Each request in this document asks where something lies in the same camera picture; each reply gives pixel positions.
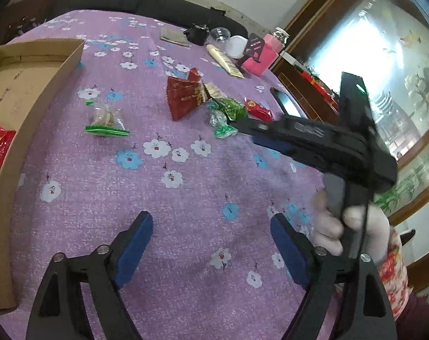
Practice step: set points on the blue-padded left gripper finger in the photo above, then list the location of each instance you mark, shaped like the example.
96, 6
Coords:
59, 312

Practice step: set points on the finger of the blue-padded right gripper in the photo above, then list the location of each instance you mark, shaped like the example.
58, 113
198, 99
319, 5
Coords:
365, 311

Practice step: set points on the small red snack packet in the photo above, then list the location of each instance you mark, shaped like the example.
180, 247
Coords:
256, 110

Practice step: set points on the green candy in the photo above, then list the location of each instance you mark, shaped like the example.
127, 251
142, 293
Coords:
223, 112

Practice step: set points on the dark red snack bag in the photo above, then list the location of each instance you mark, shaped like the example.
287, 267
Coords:
185, 95

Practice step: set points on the clear nut snack bag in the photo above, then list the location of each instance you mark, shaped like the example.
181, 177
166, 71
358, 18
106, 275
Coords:
107, 121

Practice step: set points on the floral sleeve forearm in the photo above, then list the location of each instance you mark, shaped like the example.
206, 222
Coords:
410, 312

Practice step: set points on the black smartphone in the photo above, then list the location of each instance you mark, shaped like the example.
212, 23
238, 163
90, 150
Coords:
286, 103

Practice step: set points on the pink box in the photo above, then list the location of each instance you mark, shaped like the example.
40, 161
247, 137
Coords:
269, 53

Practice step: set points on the cream tube package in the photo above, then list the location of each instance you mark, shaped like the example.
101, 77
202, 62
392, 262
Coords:
224, 61

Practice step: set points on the white round container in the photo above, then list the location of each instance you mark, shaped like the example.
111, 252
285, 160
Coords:
235, 46

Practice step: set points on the clear plastic cup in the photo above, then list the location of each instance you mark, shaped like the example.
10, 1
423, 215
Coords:
219, 35

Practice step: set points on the black small cup holder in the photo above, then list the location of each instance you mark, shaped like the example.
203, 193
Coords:
197, 34

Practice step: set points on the purple floral tablecloth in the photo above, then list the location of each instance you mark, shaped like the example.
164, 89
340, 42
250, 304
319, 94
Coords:
211, 269

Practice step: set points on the olive notebook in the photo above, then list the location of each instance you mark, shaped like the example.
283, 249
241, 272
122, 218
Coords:
174, 37

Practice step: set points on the black leather sofa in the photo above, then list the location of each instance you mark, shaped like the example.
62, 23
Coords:
176, 12

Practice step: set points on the cardboard tray box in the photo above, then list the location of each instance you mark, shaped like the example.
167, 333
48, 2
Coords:
31, 74

